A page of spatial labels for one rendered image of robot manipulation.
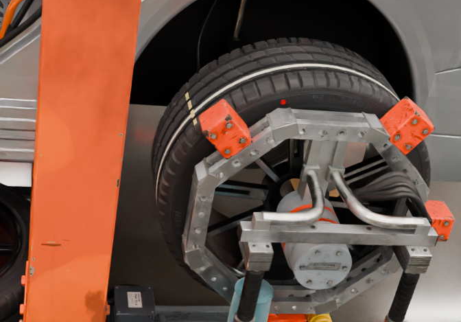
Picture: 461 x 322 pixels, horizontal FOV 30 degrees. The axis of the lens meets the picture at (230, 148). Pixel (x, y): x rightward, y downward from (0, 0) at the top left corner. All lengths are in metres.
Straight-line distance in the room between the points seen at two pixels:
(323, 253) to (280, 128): 0.28
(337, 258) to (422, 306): 1.42
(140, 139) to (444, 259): 1.38
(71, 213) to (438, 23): 1.06
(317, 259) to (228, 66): 0.49
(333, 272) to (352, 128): 0.31
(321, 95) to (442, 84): 0.52
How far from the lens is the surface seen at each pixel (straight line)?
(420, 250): 1.84
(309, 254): 1.84
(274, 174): 2.00
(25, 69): 2.12
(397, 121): 1.91
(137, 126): 3.89
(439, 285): 3.38
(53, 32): 1.48
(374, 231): 1.79
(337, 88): 1.90
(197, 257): 1.97
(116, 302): 2.31
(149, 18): 2.04
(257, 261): 1.72
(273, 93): 1.86
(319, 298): 2.15
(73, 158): 1.60
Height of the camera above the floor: 1.98
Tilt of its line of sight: 31 degrees down
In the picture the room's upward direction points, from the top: 11 degrees clockwise
